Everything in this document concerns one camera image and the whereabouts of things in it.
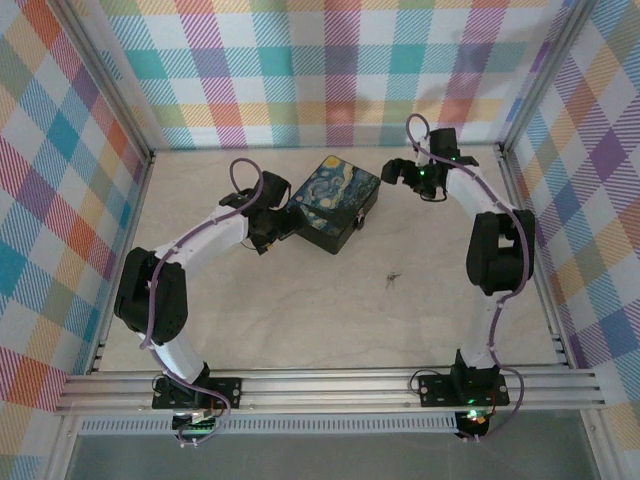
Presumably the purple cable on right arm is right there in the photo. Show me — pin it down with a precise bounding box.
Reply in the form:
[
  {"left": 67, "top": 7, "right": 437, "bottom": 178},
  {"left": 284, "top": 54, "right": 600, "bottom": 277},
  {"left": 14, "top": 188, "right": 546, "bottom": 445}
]
[{"left": 405, "top": 113, "right": 539, "bottom": 444}]

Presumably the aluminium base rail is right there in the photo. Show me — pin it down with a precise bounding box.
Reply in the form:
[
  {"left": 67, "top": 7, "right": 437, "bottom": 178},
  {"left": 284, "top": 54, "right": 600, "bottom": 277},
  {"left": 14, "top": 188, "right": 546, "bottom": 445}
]
[{"left": 53, "top": 368, "right": 609, "bottom": 415}]

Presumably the aluminium side rail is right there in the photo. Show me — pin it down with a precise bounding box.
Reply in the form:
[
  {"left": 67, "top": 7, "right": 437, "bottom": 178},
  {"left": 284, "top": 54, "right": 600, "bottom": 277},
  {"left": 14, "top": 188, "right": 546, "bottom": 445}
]
[
  {"left": 85, "top": 149, "right": 157, "bottom": 376},
  {"left": 495, "top": 143, "right": 577, "bottom": 372}
]

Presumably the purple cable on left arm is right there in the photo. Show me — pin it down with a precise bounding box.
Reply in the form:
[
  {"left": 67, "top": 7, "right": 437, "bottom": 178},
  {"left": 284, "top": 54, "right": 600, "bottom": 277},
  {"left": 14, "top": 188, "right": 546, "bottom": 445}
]
[{"left": 138, "top": 157, "right": 267, "bottom": 450}]

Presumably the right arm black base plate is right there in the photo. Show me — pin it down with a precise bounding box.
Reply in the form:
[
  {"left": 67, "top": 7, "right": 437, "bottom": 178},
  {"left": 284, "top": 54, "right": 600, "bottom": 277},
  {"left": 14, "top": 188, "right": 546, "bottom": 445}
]
[{"left": 417, "top": 371, "right": 511, "bottom": 408}]

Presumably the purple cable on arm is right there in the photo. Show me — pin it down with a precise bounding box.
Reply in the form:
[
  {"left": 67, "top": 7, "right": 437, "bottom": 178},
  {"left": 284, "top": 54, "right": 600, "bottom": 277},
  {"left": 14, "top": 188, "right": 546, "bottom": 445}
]
[
  {"left": 138, "top": 157, "right": 267, "bottom": 450},
  {"left": 405, "top": 113, "right": 539, "bottom": 444}
]

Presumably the black box with painted lid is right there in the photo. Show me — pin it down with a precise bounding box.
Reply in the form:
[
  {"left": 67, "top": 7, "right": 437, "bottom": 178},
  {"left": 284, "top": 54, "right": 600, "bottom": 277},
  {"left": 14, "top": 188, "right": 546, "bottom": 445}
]
[{"left": 287, "top": 154, "right": 382, "bottom": 256}]

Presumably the aluminium frame post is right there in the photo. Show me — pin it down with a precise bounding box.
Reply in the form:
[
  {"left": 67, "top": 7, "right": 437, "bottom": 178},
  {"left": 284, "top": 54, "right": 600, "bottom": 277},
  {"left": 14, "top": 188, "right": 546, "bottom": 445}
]
[
  {"left": 498, "top": 0, "right": 600, "bottom": 157},
  {"left": 49, "top": 0, "right": 157, "bottom": 169}
]

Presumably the grey slotted cable duct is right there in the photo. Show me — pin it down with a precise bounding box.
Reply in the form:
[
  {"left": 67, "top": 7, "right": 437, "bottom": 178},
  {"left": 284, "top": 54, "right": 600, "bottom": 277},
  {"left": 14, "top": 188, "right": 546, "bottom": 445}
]
[{"left": 78, "top": 411, "right": 460, "bottom": 436}]

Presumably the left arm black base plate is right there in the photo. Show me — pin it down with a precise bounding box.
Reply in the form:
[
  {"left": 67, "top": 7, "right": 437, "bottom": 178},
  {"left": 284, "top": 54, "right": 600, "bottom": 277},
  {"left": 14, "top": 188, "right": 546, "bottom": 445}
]
[{"left": 151, "top": 377, "right": 243, "bottom": 412}]

